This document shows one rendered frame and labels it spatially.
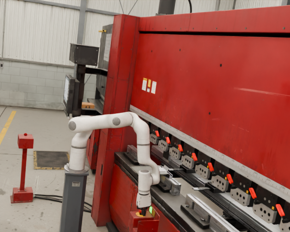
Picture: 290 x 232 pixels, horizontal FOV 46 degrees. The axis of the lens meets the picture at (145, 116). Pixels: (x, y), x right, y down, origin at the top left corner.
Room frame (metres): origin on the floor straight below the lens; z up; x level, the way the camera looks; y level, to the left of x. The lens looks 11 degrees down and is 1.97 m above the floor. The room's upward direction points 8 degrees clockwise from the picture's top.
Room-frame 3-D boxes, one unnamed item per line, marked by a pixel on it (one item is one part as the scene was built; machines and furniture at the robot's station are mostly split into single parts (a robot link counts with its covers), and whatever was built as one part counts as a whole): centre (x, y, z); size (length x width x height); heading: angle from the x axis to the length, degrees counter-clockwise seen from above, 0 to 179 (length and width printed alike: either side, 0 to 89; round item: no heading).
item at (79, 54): (3.72, 0.76, 1.53); 0.51 x 0.25 x 0.85; 20
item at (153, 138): (3.01, -0.13, 1.26); 0.15 x 0.09 x 0.17; 26
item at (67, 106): (3.65, 0.82, 1.42); 0.45 x 0.12 x 0.36; 20
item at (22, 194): (3.87, 1.36, 0.41); 0.25 x 0.20 x 0.83; 116
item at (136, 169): (2.74, -0.10, 1.00); 0.26 x 0.18 x 0.01; 116
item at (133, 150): (3.30, 0.01, 0.92); 0.50 x 0.06 x 0.10; 26
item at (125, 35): (3.76, 0.03, 1.15); 0.85 x 0.25 x 2.30; 116
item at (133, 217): (2.32, -0.10, 0.75); 0.20 x 0.16 x 0.18; 21
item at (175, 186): (2.75, -0.26, 0.92); 0.39 x 0.06 x 0.10; 26
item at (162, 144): (2.83, -0.22, 1.26); 0.15 x 0.09 x 0.17; 26
